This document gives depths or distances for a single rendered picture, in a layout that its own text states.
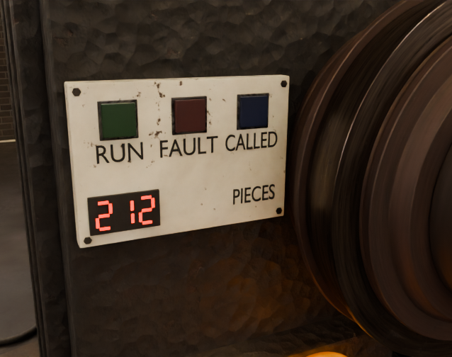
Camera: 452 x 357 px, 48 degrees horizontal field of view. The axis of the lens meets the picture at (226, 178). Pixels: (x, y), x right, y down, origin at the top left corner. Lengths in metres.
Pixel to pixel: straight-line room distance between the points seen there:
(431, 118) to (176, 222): 0.30
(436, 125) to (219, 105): 0.23
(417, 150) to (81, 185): 0.35
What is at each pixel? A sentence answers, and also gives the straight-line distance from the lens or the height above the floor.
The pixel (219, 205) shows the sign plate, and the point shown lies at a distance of 0.61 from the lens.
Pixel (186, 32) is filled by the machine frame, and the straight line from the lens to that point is 0.58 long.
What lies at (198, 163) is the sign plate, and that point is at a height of 1.14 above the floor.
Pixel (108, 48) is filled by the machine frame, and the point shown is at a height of 1.27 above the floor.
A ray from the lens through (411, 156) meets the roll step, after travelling 0.54.
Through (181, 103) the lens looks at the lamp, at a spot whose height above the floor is 1.21.
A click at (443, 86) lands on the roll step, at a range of 0.56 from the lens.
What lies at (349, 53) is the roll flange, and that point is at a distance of 0.58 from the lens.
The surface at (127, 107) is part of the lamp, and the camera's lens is 0.54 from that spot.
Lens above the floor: 1.29
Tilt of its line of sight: 16 degrees down
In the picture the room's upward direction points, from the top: straight up
